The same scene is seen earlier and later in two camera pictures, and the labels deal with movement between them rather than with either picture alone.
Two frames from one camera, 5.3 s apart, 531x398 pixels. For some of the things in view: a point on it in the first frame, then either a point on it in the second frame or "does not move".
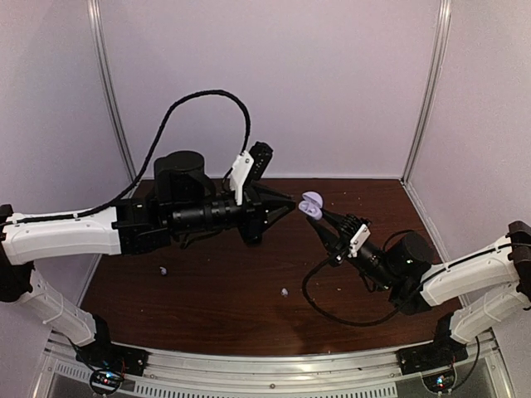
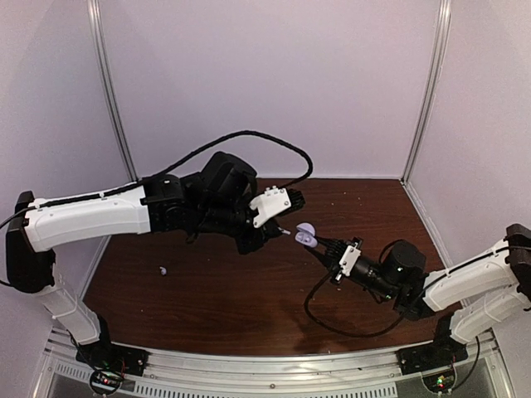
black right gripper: [339, 247] -> [338, 246]
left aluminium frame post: [94, 18] does not move
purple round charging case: [312, 205] -> [305, 235]
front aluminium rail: [182, 372] does not move
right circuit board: [440, 382] does not move
